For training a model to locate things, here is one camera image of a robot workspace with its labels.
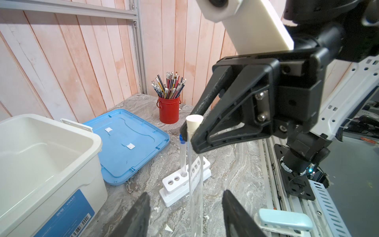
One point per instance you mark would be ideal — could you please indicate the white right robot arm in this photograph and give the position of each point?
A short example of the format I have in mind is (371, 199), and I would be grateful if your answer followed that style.
(350, 30)

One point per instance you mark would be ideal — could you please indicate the cork-stoppered test tube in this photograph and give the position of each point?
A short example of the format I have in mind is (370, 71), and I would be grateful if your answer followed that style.
(195, 178)

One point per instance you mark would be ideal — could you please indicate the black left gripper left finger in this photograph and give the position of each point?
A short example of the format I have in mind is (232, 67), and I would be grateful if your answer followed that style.
(136, 222)

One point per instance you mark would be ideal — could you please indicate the white plastic storage bin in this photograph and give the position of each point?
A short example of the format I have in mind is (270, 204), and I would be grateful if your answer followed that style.
(51, 181)

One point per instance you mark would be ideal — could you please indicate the light blue stapler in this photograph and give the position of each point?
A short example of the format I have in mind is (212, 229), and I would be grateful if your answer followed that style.
(288, 223)

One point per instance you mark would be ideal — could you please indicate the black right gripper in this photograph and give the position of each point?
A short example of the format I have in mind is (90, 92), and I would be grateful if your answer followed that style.
(260, 100)

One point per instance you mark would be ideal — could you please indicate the red pencil cup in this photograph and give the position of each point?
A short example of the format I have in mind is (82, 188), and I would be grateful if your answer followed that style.
(168, 110)

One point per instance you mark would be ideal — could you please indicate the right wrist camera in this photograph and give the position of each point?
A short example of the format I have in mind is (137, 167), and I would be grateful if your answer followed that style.
(253, 26)

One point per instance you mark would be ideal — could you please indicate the blue plastic bin lid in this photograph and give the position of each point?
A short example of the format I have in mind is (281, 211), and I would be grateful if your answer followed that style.
(129, 143)

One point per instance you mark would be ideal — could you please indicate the blue-capped test tube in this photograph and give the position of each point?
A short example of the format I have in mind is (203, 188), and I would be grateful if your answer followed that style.
(183, 156)

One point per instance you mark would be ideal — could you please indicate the bundle of pencils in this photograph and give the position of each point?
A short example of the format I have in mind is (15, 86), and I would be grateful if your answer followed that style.
(170, 87)

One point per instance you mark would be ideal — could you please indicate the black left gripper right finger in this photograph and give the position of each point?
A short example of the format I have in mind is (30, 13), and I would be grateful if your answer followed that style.
(238, 222)

